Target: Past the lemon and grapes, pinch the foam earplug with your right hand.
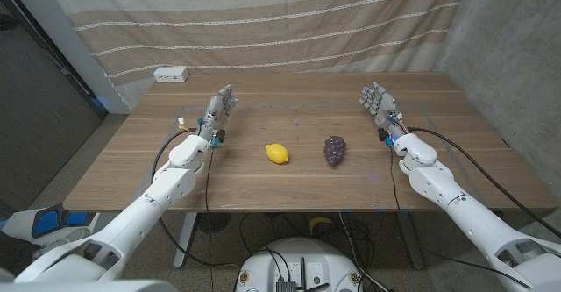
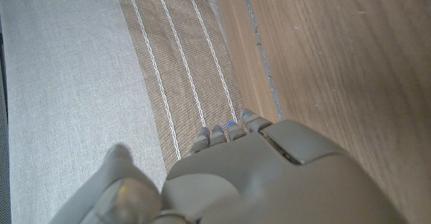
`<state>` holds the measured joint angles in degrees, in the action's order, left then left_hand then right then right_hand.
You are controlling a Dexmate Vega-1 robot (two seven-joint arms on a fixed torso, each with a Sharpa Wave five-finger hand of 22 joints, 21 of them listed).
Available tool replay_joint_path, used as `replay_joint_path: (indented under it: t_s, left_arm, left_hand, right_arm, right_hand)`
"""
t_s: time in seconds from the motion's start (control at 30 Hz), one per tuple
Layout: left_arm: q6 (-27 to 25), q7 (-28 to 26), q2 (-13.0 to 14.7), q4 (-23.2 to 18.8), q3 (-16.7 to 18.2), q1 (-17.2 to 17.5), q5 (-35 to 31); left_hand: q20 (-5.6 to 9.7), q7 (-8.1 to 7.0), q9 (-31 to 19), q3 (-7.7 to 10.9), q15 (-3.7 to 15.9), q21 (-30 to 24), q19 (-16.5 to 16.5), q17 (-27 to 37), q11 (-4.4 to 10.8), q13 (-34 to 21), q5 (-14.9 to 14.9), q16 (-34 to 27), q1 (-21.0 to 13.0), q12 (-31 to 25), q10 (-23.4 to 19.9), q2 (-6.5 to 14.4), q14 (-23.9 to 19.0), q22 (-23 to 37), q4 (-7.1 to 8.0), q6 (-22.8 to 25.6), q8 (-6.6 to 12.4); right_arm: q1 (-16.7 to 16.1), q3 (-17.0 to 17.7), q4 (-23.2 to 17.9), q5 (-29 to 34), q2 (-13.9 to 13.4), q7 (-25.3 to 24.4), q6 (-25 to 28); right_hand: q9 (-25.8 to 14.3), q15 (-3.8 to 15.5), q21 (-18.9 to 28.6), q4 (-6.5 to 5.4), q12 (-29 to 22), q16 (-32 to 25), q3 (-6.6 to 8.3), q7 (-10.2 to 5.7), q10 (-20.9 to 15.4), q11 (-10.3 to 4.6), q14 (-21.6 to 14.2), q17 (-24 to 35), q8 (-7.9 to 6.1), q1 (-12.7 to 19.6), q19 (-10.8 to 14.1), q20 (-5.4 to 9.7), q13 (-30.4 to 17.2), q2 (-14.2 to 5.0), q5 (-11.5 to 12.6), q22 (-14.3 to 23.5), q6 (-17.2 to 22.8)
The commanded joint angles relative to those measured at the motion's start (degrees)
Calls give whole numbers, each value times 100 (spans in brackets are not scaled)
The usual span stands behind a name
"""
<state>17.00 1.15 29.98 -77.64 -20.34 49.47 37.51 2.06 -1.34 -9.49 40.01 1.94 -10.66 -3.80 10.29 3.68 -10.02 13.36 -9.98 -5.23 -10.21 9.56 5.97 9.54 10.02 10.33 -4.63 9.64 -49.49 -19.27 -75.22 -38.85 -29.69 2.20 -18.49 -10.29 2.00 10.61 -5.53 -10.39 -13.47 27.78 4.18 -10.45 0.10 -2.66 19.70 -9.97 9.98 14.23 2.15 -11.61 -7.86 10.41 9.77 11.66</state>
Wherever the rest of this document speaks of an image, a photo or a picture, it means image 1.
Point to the round black floor grille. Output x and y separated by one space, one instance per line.
213 222

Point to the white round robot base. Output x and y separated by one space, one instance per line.
324 261

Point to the grey table leg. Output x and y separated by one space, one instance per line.
409 239

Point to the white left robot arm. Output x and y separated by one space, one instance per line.
144 213

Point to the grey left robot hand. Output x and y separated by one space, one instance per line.
215 112

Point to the yellow banana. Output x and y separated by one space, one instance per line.
319 222

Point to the grey shoe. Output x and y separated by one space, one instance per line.
57 244

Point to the purple grape bunch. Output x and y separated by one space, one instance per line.
335 149

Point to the white robot torso edge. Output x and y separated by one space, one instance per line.
87 287

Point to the white power strip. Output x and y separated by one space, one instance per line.
171 74

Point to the white device with blue pads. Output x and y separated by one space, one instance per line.
48 222

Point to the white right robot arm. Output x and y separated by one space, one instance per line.
460 213

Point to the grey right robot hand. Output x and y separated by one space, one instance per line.
383 108

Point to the white table leg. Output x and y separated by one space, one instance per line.
186 235

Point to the dark perforated wall panel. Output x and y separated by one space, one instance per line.
39 121

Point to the beige striped backdrop cloth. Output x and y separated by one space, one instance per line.
263 24

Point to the yellow lemon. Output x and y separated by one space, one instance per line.
277 153

